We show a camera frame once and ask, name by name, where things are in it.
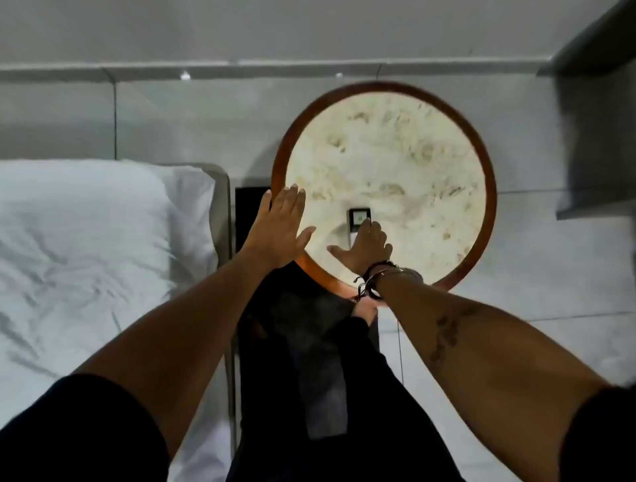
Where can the person's right hand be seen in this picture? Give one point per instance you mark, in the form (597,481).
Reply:
(367,251)

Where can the person's left hand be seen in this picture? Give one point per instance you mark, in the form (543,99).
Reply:
(273,233)

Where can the person's right thumb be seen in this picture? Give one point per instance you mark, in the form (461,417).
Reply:
(340,252)

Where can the person's left little finger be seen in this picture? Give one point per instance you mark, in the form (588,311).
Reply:
(266,204)

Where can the person's left thumb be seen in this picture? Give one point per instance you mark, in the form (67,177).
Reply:
(304,238)

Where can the person's left middle finger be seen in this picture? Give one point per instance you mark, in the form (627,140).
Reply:
(290,201)

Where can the white remote control with display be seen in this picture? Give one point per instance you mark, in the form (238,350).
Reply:
(358,216)

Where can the person's right forearm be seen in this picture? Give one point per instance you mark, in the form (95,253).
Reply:
(487,367)

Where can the person's left forearm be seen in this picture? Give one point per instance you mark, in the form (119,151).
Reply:
(189,327)

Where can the person's bare foot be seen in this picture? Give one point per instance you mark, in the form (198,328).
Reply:
(365,312)

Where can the silver bangle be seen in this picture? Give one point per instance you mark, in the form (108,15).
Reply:
(405,272)

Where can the round wood-rimmed stone side table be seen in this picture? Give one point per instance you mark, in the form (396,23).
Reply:
(397,159)

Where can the grey skirting ledge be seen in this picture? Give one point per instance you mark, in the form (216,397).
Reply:
(298,68)

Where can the black trousers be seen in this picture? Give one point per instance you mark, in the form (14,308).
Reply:
(387,412)

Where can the white pillow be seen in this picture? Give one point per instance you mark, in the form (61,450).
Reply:
(89,218)

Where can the white bed sheet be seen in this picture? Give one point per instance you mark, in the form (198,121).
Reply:
(44,342)

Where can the black shirt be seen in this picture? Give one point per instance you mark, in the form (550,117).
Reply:
(84,432)

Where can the grey upholstered bed frame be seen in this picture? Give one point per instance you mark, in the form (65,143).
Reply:
(222,208)

